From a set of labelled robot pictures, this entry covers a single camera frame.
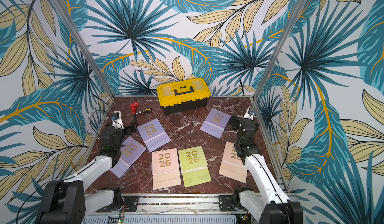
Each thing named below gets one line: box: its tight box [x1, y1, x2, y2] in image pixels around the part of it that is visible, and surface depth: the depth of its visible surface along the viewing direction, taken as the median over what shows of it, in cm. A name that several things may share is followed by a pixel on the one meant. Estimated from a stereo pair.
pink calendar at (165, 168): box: [152, 148, 181, 190], surface depth 85 cm
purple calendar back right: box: [199, 108, 231, 139], surface depth 106 cm
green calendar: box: [178, 145, 212, 188], surface depth 86 cm
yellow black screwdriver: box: [135, 108, 152, 115], surface depth 111 cm
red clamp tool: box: [130, 102, 140, 115], surface depth 115 cm
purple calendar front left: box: [109, 136, 147, 179], surface depth 89 cm
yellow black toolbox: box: [157, 77, 211, 116], surface depth 102 cm
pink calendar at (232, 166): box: [218, 141, 248, 184], surface depth 88 cm
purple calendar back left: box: [136, 117, 172, 153], surface depth 99 cm
